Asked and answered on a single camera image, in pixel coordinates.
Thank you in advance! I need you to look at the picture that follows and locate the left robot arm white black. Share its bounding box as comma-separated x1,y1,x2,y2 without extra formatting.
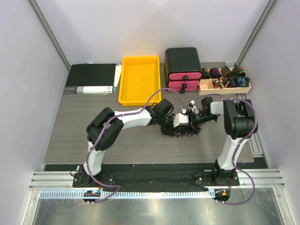
81,98,174,187

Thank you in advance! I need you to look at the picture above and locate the rolled floral tie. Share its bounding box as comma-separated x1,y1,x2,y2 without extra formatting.
212,77,226,89

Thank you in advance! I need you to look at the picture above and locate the rolled red patterned tie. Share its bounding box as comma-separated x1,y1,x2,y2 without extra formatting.
209,67,222,79

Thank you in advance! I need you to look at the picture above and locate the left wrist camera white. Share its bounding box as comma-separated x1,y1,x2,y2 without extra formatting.
173,109,189,127

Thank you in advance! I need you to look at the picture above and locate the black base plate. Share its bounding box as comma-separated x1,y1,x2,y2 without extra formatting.
70,163,240,193

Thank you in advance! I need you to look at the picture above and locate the rolled brown patterned tie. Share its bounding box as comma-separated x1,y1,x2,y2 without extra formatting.
221,66,234,78

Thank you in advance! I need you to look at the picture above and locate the white teal pen box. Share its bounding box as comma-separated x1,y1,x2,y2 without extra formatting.
113,64,122,92

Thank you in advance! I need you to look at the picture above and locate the rolled orange dark tie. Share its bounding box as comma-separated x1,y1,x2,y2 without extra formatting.
232,65,246,76

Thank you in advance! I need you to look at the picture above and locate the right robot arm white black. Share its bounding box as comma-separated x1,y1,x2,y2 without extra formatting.
190,97,258,187

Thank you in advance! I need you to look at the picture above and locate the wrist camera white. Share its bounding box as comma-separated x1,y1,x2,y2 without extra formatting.
173,109,189,127
188,100,199,114

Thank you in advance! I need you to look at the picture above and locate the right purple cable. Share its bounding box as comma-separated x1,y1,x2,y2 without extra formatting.
193,94,258,206

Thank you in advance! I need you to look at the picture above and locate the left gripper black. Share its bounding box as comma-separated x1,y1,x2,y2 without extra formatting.
157,113,179,135

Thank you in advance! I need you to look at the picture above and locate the rolled navy tie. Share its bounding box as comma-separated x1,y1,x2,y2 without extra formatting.
225,76,237,88

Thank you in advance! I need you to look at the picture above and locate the white slotted cable duct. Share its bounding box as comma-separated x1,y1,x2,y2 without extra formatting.
39,189,215,200

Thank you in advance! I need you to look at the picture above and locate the black pink drawer unit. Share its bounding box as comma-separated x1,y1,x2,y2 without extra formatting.
164,47,202,93

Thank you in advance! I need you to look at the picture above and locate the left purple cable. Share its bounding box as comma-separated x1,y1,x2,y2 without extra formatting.
85,87,187,203

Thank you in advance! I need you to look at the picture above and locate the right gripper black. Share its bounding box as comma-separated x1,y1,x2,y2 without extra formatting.
178,110,217,134

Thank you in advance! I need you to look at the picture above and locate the rolled blue tie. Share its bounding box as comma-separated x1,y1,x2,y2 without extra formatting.
234,76,250,88

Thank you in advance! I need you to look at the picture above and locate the dark patterned necktie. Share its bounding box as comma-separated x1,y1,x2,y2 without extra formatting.
168,126,202,138

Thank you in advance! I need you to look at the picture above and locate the purple cable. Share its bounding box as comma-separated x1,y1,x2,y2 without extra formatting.
193,94,258,206
85,87,187,203

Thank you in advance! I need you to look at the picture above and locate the black binder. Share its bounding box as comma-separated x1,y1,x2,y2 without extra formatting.
64,63,117,94

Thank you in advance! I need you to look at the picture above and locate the yellow plastic tray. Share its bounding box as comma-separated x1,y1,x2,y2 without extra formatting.
118,56,162,106

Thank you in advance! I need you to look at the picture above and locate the wooden compartment box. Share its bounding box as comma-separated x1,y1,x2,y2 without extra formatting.
198,66,251,95

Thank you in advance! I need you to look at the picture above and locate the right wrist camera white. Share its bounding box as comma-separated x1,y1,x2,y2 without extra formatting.
188,100,199,114

